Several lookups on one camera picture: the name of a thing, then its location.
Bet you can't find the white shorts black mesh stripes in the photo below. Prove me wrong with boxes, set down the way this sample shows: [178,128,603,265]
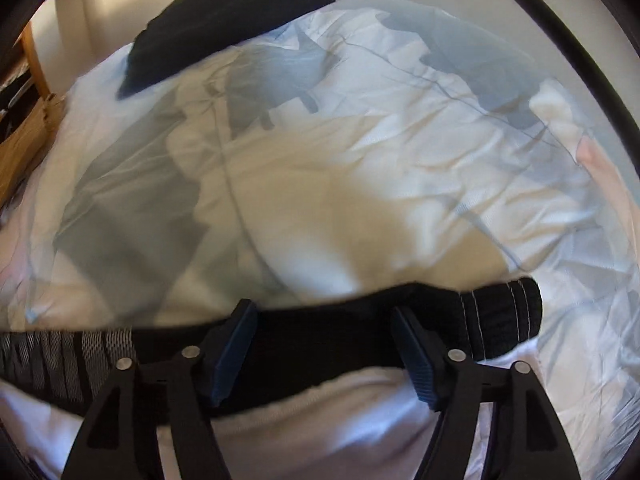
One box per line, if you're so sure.
[0,276,546,480]

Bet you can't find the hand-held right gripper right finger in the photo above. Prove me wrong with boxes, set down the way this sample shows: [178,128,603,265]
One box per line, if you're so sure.
[391,306,583,480]

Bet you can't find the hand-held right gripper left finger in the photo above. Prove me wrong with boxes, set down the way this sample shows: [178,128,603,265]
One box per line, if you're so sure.
[60,298,258,480]

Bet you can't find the patterned pastel bedsheet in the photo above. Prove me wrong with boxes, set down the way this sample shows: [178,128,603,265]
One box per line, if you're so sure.
[0,0,640,480]

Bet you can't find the black cushion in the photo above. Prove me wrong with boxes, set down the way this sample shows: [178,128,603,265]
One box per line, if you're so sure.
[117,0,342,101]

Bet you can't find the wooden furniture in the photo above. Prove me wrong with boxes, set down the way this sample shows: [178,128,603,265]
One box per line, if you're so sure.
[0,22,68,208]

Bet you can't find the black cable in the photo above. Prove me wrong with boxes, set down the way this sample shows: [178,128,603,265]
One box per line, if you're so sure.
[470,0,640,151]

